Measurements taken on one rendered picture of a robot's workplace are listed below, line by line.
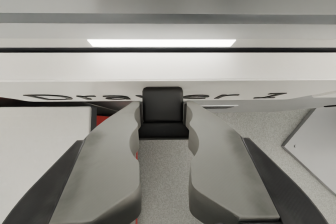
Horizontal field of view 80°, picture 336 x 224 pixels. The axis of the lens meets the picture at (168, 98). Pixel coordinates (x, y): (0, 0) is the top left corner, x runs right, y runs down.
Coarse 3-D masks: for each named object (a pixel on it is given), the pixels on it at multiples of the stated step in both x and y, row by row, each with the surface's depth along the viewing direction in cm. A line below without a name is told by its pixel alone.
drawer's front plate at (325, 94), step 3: (318, 93) 22; (321, 93) 22; (324, 93) 21; (327, 93) 21; (330, 93) 20; (333, 93) 20; (315, 96) 23; (318, 96) 23; (321, 96) 23; (324, 96) 23; (327, 96) 23; (330, 96) 23; (333, 96) 23
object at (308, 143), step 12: (312, 108) 107; (324, 108) 104; (312, 120) 103; (324, 120) 103; (300, 132) 102; (312, 132) 102; (324, 132) 102; (288, 144) 101; (300, 144) 101; (312, 144) 101; (324, 144) 101; (300, 156) 101; (312, 156) 101; (324, 156) 101; (312, 168) 100; (324, 168) 100; (324, 180) 100
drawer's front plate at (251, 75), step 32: (0, 64) 12; (32, 64) 12; (64, 64) 12; (96, 64) 12; (128, 64) 12; (160, 64) 12; (192, 64) 12; (224, 64) 12; (256, 64) 12; (288, 64) 12; (320, 64) 12; (0, 96) 18; (96, 96) 19; (128, 96) 19; (224, 96) 20; (256, 96) 20; (288, 96) 21
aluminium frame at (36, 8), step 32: (0, 0) 7; (32, 0) 7; (64, 0) 7; (96, 0) 7; (128, 0) 7; (160, 0) 7; (192, 0) 7; (224, 0) 7; (256, 0) 7; (288, 0) 7; (320, 0) 7; (0, 32) 9; (32, 32) 9; (64, 32) 9; (96, 32) 9; (128, 32) 9; (160, 32) 9; (192, 32) 10; (224, 32) 10; (256, 32) 10; (288, 32) 10; (320, 32) 10
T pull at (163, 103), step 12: (144, 96) 14; (156, 96) 14; (168, 96) 14; (180, 96) 14; (144, 108) 13; (156, 108) 13; (168, 108) 13; (180, 108) 14; (144, 120) 13; (156, 120) 13; (168, 120) 13; (180, 120) 13; (144, 132) 13; (156, 132) 13; (168, 132) 13; (180, 132) 13
